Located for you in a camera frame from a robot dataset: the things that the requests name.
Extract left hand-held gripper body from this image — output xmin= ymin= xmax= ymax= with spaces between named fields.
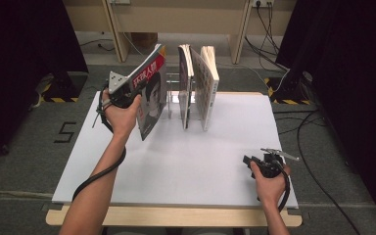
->
xmin=107 ymin=70 xmax=135 ymax=110

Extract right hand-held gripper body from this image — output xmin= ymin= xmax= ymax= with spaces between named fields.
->
xmin=258 ymin=148 xmax=301 ymax=179

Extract black and red magazine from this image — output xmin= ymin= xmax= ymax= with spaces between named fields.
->
xmin=128 ymin=43 xmax=168 ymax=142

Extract clear acrylic book rack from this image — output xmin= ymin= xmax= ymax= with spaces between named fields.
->
xmin=165 ymin=71 xmax=194 ymax=120

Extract purple magazine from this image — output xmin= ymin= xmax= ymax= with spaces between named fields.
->
xmin=177 ymin=43 xmax=196 ymax=131

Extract white book with picture grid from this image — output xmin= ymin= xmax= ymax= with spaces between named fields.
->
xmin=190 ymin=45 xmax=220 ymax=132

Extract person's right hand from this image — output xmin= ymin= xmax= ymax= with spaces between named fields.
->
xmin=250 ymin=161 xmax=292 ymax=208

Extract person's left hand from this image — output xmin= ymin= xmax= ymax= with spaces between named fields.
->
xmin=102 ymin=92 xmax=143 ymax=139

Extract hazard-striped stand base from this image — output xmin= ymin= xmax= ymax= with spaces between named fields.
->
xmin=40 ymin=71 xmax=89 ymax=104
xmin=263 ymin=76 xmax=312 ymax=106

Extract brown box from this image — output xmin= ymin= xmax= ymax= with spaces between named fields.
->
xmin=131 ymin=32 xmax=160 ymax=47

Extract beige desk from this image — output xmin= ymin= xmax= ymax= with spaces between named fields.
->
xmin=62 ymin=0 xmax=298 ymax=65

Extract black curtain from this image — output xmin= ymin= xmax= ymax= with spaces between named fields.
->
xmin=275 ymin=0 xmax=376 ymax=226
xmin=0 ymin=0 xmax=89 ymax=172

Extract long black floor cable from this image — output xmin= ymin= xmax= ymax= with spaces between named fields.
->
xmin=273 ymin=110 xmax=361 ymax=235

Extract thin black floor cable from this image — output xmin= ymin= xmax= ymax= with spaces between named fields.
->
xmin=79 ymin=38 xmax=116 ymax=52

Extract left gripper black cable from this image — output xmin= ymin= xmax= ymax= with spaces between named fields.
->
xmin=72 ymin=81 xmax=127 ymax=203

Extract black socket cables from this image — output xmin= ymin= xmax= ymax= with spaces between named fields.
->
xmin=244 ymin=3 xmax=290 ymax=72

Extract white wall socket with plugs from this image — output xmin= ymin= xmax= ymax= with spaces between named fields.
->
xmin=251 ymin=0 xmax=275 ymax=8

